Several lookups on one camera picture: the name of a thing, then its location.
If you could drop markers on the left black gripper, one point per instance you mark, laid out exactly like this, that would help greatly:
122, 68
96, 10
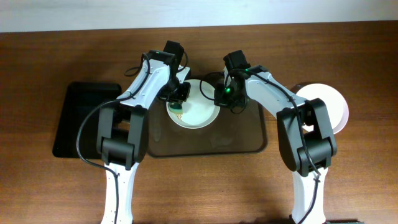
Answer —
179, 94

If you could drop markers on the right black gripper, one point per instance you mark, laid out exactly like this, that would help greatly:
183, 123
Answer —
230, 101

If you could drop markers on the yellow green sponge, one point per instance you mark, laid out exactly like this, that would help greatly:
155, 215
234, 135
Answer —
175, 108

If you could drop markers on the white plate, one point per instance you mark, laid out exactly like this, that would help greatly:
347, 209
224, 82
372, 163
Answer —
197, 111
336, 104

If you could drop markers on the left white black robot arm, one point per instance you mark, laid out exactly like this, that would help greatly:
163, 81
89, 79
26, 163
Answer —
123, 134

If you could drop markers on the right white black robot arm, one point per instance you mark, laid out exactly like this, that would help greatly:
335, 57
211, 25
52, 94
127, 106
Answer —
306, 139

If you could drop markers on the brown translucent tray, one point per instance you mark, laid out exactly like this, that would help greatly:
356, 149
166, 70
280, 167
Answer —
232, 132

